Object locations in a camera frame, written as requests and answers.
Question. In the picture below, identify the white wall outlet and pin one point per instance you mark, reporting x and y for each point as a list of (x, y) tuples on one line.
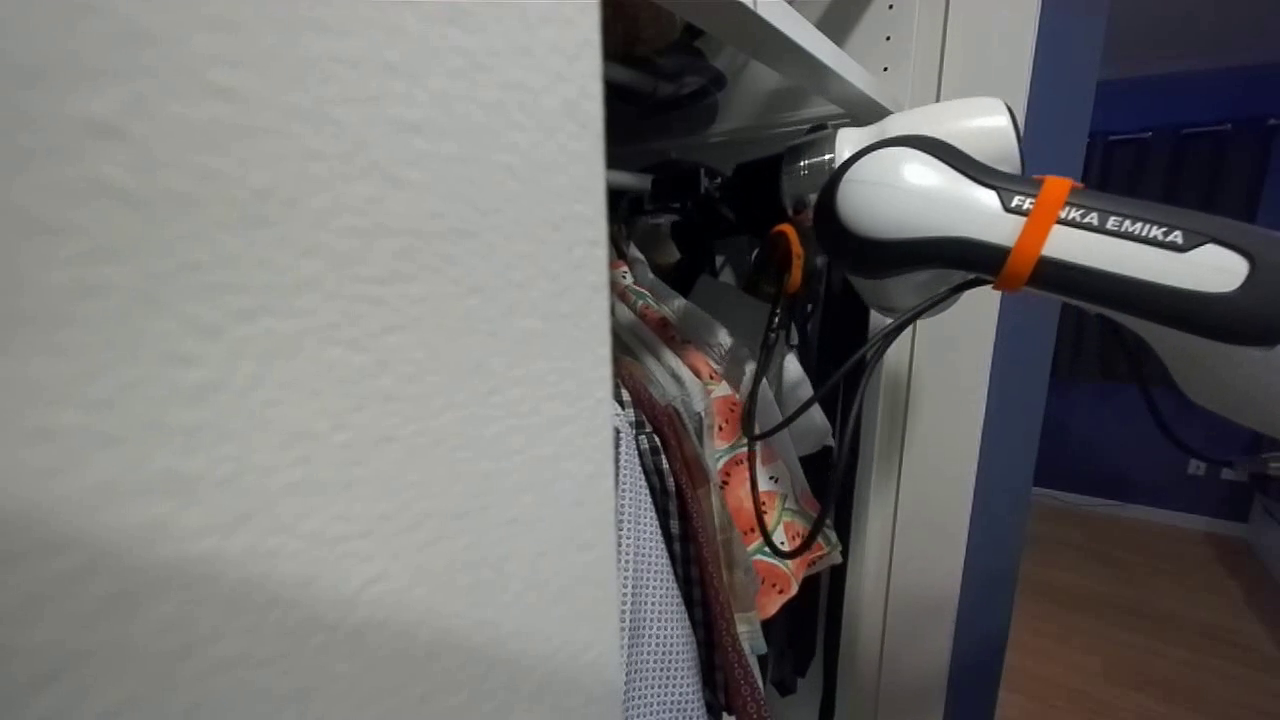
[(1239, 469), (1194, 466)]

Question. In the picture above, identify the metal closet rod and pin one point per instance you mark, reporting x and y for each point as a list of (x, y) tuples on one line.
[(629, 183)]

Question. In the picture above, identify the dark red garment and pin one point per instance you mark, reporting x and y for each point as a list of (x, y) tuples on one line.
[(704, 601)]

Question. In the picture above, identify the white closet side panel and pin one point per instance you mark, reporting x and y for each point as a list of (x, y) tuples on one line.
[(921, 533)]

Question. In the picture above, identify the dark navy curtain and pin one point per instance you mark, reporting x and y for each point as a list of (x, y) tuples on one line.
[(1093, 414)]

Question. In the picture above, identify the dark folded garment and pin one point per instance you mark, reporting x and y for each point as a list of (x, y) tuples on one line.
[(663, 73)]

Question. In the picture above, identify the white closet shelf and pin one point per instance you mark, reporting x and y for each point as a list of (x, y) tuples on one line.
[(786, 54)]

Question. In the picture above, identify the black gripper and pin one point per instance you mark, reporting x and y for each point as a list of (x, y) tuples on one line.
[(722, 223)]

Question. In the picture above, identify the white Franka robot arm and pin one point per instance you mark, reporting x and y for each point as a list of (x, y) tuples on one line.
[(933, 200)]

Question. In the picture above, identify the orange watermelon print shirt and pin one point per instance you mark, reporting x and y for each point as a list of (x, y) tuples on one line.
[(728, 486)]

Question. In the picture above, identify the white blue dotted shirt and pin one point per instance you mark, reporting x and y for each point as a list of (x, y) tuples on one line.
[(654, 614)]

